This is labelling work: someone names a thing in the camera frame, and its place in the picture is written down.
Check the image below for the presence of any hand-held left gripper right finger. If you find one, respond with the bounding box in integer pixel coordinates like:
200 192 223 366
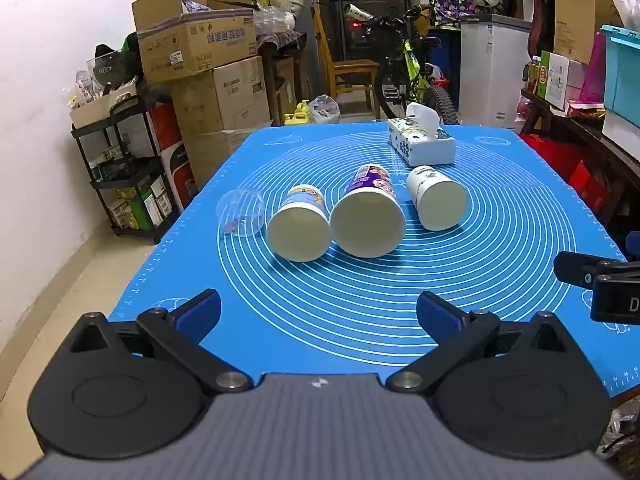
386 290 573 394

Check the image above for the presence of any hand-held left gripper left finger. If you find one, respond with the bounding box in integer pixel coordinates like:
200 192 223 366
67 289 253 395

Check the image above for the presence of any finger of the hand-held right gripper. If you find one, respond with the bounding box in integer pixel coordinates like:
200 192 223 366
553 251 627 289

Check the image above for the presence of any clear plastic cup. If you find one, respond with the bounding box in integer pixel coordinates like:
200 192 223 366
216 188 266 238

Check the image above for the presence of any white dark print paper cup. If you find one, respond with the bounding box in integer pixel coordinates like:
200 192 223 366
405 165 469 232

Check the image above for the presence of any large purple print paper cup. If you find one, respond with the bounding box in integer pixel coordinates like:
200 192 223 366
329 164 406 259

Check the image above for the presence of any small white paper cup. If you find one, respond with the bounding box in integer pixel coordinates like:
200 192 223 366
266 184 332 263

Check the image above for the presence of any blue silicone mat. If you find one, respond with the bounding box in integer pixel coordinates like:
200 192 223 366
107 121 640 402

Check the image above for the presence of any red bag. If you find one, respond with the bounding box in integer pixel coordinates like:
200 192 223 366
522 132 612 213

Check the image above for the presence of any dark wooden side table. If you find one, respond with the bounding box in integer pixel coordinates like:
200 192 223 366
519 88 640 252

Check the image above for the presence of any black utility cart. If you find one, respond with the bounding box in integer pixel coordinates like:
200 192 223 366
70 94 184 245

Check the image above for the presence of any red and white box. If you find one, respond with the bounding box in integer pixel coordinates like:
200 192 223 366
149 102 199 207

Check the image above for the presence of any low cardboard box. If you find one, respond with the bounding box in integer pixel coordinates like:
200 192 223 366
185 127 274 192

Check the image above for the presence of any white tissue pack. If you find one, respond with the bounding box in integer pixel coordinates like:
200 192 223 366
387 102 457 167

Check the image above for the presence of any green and white box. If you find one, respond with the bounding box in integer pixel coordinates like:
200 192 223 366
539 50 572 111

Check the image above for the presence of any pink packet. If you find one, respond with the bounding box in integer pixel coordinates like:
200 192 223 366
579 31 608 104

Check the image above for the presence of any teal storage bin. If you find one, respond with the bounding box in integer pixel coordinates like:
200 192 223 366
600 24 640 114

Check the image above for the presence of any white chest freezer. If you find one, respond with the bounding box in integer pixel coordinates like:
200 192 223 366
458 14 534 134

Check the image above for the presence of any yellow plastic jug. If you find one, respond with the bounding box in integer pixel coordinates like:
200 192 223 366
283 101 314 127

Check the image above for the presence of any large plain cardboard box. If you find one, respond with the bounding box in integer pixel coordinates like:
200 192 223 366
170 55 271 134

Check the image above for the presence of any beige tray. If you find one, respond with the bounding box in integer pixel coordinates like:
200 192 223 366
69 82 139 130

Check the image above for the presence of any clear plastic bag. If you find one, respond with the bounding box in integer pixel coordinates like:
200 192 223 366
308 94 342 125

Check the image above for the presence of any green and black bicycle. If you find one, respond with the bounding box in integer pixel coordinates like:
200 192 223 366
342 2 461 126

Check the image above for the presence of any wooden chair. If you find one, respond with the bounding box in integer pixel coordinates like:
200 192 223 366
311 5 381 117

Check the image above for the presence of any tall cardboard box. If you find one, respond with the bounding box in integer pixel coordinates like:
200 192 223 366
552 0 624 64

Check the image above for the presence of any printed wide cardboard box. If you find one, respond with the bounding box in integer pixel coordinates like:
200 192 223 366
136 10 259 86

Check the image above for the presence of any open cardboard box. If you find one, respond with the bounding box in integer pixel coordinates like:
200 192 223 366
131 0 254 32

